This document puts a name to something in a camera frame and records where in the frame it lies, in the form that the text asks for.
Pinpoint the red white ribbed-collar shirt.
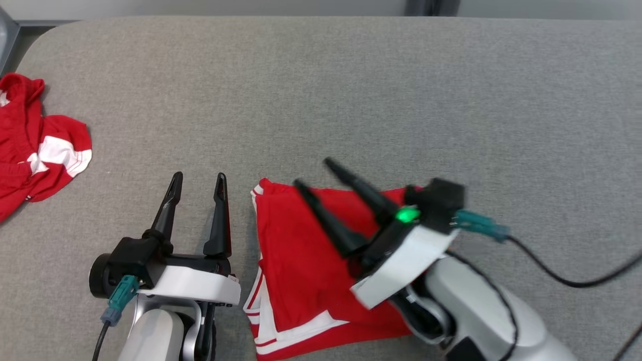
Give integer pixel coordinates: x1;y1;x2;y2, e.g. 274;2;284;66
0;73;93;224

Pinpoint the red white striped shirt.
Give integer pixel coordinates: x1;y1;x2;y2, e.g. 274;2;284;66
243;178;427;361

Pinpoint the grey furniture panel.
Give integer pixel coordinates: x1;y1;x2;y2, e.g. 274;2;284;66
0;6;21;76

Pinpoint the right camera cable teal plug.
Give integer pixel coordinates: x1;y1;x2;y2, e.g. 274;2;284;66
451;209;642;289

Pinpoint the right arm braided black cable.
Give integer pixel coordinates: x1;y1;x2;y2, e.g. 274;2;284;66
444;250;518;361

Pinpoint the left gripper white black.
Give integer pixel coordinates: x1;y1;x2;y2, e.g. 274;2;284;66
136;171;242;306

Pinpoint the left camera cable teal plug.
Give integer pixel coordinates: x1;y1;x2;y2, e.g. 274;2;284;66
92;275;140;361

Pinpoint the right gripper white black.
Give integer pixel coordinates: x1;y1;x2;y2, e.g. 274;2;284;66
293;157;460;310

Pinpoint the camera cable teal plug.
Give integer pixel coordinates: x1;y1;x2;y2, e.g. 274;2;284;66
451;209;642;289
92;275;140;361

